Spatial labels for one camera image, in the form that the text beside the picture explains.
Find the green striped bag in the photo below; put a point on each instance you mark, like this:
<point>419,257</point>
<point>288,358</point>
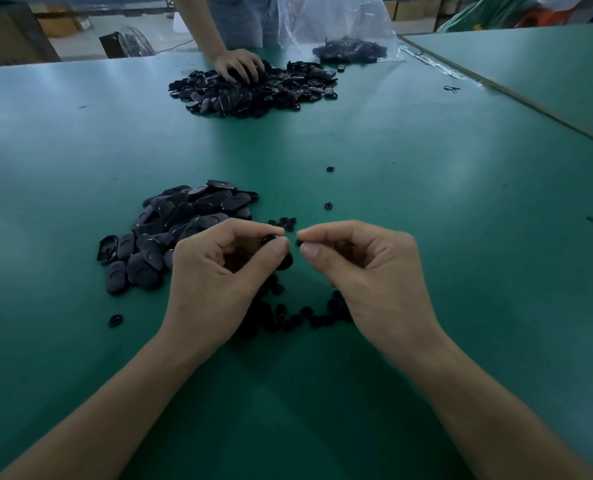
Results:
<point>486,12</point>

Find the person's right forearm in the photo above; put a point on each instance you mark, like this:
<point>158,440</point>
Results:
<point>501,425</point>

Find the clear plastic bag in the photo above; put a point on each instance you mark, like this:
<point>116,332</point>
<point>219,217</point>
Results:
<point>336,17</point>

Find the grey floor fan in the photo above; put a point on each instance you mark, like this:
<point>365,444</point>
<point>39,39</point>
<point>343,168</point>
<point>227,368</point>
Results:
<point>127,42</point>

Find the bagged batch of black parts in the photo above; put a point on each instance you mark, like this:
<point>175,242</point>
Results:
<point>350,51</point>

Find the red plastic stool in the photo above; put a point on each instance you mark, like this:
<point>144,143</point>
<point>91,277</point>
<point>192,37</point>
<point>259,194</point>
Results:
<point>546,15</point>

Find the person's left forearm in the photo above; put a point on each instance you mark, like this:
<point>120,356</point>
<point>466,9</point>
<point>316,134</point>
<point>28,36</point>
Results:
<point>102,425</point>

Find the person's left hand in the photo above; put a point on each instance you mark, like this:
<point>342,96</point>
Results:
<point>217,290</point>

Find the pile of small black buttons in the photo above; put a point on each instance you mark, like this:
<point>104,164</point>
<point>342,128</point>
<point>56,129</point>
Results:
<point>276,320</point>

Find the person's right hand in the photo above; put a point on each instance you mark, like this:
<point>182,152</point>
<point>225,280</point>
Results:
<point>386,285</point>

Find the large brown cardboard box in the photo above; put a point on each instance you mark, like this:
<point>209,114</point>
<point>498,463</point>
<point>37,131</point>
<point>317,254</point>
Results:
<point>12,33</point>

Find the pile of black shells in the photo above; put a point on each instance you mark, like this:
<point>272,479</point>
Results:
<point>266,93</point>
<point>172,215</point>

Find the small black plastic scrap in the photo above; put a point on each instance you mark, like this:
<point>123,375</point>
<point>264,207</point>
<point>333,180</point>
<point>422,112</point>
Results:
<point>450,89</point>

